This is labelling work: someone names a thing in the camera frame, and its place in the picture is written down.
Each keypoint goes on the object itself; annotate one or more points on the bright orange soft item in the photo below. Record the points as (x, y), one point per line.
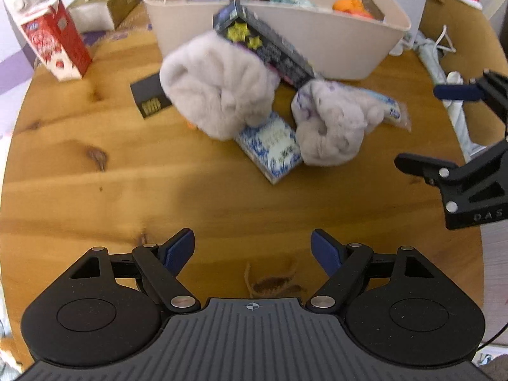
(351, 7)

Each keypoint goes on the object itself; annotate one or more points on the brown flower-print placemat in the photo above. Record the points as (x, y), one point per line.
(135, 24)

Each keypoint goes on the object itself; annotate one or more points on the lilac and white board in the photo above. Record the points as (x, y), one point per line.
(12, 47)

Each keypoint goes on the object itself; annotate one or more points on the large fluffy grey cloth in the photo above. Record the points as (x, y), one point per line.
(214, 87)

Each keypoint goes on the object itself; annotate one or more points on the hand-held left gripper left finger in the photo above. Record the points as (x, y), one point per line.
(178, 252)

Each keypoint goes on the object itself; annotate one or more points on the dark star-print box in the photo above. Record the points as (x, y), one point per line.
(270, 47)

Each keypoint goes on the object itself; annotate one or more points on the beige plastic storage bin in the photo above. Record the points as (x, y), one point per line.
(349, 47)

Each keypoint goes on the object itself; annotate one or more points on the wooden desktop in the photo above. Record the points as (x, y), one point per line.
(99, 206)

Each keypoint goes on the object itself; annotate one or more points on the fluffy lilac-grey scrunchie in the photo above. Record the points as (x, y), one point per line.
(341, 119)

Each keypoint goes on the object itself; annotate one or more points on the blue floral tissue pack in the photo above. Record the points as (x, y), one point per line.
(274, 147)

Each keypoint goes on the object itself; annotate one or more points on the white blue plastic packet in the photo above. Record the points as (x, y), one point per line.
(391, 109)

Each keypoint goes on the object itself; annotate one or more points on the pale slatted rail with cloth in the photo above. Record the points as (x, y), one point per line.
(430, 59)

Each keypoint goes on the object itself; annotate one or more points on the white paper sheet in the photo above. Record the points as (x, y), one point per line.
(408, 8)

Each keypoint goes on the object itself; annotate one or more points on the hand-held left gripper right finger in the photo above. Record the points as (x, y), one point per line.
(327, 252)

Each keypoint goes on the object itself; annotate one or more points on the brown plush with red hat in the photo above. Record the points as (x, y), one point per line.
(468, 39)

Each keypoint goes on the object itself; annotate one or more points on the small black box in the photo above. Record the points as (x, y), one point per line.
(149, 95)

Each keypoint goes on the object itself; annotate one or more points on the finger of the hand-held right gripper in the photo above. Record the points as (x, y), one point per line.
(456, 92)
(416, 163)

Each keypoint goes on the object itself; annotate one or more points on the gold tissue box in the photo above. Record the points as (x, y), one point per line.
(115, 4)

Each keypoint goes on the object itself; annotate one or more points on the red milk carton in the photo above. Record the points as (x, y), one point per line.
(59, 43)

